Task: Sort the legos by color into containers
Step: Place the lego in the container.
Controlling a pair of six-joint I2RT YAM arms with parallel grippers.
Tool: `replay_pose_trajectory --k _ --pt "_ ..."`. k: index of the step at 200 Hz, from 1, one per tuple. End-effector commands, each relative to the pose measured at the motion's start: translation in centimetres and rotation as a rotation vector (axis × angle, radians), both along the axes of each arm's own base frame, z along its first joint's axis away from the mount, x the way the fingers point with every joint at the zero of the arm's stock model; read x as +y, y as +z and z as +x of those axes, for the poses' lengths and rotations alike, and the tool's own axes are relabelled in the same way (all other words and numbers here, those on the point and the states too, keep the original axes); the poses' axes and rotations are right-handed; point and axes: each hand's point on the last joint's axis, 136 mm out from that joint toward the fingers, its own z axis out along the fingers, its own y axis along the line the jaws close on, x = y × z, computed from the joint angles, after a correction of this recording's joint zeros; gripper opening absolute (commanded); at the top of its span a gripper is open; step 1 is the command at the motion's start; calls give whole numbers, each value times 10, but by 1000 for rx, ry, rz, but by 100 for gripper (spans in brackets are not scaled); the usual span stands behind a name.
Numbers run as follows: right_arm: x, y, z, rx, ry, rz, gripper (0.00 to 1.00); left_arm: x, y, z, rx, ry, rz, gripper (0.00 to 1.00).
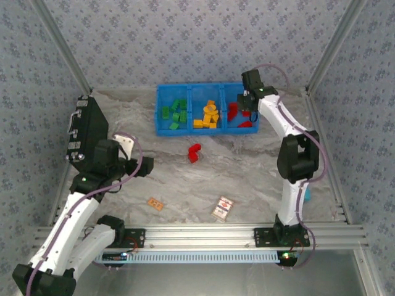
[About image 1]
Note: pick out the small red lego brick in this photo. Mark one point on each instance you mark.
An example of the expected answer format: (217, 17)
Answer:
(246, 113)

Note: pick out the red T-shaped lego piece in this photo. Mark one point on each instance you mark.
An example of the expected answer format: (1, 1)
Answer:
(233, 111)

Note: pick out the large red lego brick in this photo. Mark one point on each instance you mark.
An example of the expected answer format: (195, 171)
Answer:
(245, 124)

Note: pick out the yellow round lego piece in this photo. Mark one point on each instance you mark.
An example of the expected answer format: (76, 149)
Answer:
(208, 108)

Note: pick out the blue three-compartment bin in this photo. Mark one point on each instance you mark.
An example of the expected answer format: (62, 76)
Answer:
(200, 92)

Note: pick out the green lego brick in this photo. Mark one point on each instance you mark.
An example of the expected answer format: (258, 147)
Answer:
(174, 125)
(175, 105)
(165, 113)
(176, 116)
(183, 116)
(183, 104)

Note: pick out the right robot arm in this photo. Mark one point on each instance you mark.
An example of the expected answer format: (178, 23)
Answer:
(290, 200)

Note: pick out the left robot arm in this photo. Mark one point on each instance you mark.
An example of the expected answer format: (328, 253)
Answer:
(71, 222)

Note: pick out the orange flat tile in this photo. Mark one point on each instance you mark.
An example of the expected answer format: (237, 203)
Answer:
(155, 203)

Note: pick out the red curved lego piece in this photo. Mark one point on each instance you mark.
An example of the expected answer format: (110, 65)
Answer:
(194, 148)

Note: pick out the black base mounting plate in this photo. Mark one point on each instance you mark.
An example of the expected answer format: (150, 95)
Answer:
(262, 236)
(139, 237)

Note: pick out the small circuit board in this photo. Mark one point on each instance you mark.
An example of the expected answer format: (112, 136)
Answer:
(287, 258)
(115, 256)

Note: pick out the red and white card box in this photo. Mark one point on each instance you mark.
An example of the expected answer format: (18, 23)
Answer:
(222, 209)

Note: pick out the light blue cylindrical tube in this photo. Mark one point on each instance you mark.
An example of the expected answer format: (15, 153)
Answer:
(307, 195)

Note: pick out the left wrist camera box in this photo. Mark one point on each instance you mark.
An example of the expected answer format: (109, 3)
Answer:
(125, 142)

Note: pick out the aluminium side rail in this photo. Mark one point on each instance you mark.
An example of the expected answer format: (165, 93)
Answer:
(58, 203)
(328, 154)

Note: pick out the aluminium mounting rail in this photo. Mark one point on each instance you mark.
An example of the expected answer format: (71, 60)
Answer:
(197, 234)

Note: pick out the aluminium frame post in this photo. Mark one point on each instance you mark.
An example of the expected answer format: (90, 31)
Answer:
(63, 46)
(333, 46)

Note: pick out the aluminium lower frame rail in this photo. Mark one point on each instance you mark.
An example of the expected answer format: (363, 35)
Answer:
(367, 271)

